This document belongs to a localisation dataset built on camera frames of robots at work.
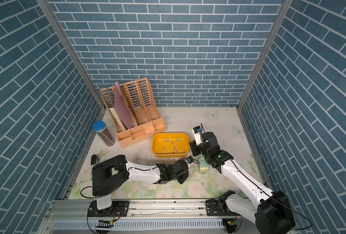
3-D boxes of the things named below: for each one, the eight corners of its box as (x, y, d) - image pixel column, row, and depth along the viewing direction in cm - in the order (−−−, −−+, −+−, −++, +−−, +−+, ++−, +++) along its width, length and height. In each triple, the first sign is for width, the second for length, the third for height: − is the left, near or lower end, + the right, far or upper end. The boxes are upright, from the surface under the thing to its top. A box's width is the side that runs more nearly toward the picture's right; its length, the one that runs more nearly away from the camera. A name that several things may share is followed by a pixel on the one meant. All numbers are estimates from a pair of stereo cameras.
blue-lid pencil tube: (103, 146, 99) (90, 129, 84) (107, 138, 103) (94, 120, 88) (113, 146, 99) (102, 129, 84) (116, 138, 103) (105, 120, 88)
